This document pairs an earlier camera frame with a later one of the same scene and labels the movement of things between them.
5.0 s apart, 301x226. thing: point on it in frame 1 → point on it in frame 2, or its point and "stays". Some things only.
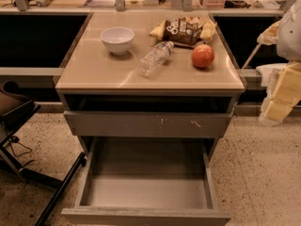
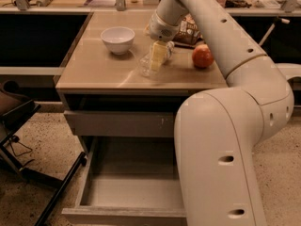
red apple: [202, 56] stays
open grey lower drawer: [147, 182] stays
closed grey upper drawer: [150, 123] stays
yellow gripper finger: [283, 92] → [158, 56]
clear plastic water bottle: [153, 59] stays
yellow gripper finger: [270, 36] → [146, 29]
